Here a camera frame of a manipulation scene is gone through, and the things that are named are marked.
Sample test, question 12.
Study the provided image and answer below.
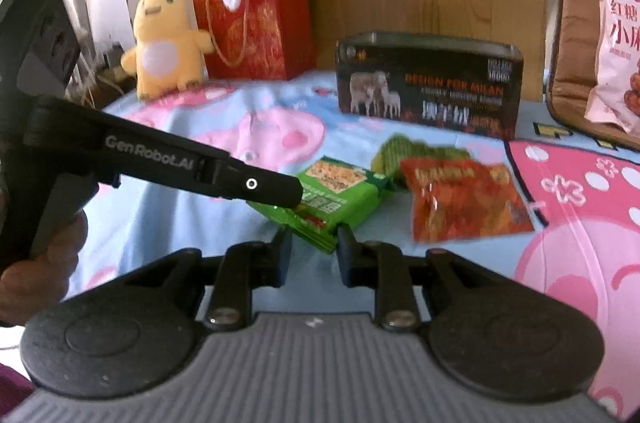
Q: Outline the yellow plush toy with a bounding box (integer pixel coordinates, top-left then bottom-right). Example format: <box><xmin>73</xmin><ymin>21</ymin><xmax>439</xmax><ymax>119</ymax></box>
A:
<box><xmin>120</xmin><ymin>0</ymin><xmax>214</xmax><ymax>102</ymax></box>

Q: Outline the red gift bag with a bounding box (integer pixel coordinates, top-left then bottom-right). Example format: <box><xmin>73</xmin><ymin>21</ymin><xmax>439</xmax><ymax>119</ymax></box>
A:
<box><xmin>192</xmin><ymin>0</ymin><xmax>317</xmax><ymax>81</ymax></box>

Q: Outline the person's left hand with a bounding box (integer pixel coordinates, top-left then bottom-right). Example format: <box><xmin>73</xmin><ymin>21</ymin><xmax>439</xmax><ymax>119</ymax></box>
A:
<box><xmin>1</xmin><ymin>211</ymin><xmax>88</xmax><ymax>325</ymax></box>

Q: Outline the red snack packet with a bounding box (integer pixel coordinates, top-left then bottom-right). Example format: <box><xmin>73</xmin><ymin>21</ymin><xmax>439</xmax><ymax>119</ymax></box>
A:
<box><xmin>401</xmin><ymin>158</ymin><xmax>534</xmax><ymax>243</ymax></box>

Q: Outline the Peppa Pig bed sheet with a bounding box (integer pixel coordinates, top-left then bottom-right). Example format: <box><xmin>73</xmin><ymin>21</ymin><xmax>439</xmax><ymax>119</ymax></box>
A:
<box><xmin>64</xmin><ymin>69</ymin><xmax>640</xmax><ymax>421</ymax></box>

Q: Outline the green leafy snack packet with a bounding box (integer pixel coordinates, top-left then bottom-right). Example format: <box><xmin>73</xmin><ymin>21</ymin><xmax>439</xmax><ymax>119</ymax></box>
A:
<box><xmin>370</xmin><ymin>134</ymin><xmax>471</xmax><ymax>189</ymax></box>

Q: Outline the pink snack bag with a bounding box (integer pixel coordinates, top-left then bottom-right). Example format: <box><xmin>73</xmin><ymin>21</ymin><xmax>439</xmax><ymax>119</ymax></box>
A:
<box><xmin>585</xmin><ymin>0</ymin><xmax>639</xmax><ymax>137</ymax></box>

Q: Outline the brown seat cushion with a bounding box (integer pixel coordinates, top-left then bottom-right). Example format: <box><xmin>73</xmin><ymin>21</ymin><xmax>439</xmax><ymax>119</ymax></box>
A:
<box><xmin>546</xmin><ymin>0</ymin><xmax>639</xmax><ymax>151</ymax></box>

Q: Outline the green cracker packet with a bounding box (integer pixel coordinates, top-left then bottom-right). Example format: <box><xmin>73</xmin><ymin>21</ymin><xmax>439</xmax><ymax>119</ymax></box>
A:
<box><xmin>250</xmin><ymin>157</ymin><xmax>390</xmax><ymax>254</ymax></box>

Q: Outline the black sheep print box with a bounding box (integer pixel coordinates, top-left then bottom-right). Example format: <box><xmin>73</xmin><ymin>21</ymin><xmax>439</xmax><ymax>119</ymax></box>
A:
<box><xmin>335</xmin><ymin>31</ymin><xmax>524</xmax><ymax>140</ymax></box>

